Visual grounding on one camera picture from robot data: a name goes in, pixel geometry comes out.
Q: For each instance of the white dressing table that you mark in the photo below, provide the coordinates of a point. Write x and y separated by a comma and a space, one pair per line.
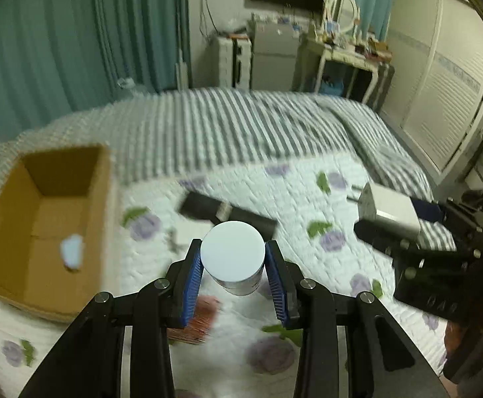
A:
343, 68

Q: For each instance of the brown cardboard box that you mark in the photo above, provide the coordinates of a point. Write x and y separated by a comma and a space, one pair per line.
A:
46, 232

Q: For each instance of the floral white quilt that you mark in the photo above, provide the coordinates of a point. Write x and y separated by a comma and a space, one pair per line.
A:
299, 224

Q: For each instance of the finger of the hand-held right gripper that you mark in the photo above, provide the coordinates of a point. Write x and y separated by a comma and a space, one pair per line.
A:
428, 210
384, 238

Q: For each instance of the white power adapter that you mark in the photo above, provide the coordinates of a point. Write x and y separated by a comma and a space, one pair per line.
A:
386, 211

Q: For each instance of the white oval mirror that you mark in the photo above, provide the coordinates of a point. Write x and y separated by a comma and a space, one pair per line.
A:
343, 8

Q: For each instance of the red patterned flat packet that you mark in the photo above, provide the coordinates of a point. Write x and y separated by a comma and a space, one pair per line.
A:
202, 319

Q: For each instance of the white sliding wardrobe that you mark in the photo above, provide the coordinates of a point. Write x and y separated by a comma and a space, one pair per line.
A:
442, 83

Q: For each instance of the white plastic drawer unit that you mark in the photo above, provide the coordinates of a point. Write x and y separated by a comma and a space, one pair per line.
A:
234, 61

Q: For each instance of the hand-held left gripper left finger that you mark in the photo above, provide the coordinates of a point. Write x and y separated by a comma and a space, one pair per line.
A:
191, 286

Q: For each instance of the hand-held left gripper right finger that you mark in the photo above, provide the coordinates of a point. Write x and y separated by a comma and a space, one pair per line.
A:
277, 286

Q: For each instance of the black flat box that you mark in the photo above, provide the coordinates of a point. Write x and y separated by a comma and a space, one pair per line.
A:
229, 214

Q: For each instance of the pale blue white small item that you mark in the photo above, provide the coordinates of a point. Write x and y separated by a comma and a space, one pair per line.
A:
72, 253

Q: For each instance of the white cabinet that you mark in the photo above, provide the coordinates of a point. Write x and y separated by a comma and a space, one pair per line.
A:
272, 56

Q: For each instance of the person's right forearm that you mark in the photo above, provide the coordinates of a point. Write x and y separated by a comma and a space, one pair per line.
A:
471, 352

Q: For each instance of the grey striped blanket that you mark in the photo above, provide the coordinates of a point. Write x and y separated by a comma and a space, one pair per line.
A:
241, 128

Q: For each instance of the white round jar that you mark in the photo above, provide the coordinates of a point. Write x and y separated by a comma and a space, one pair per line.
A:
233, 255

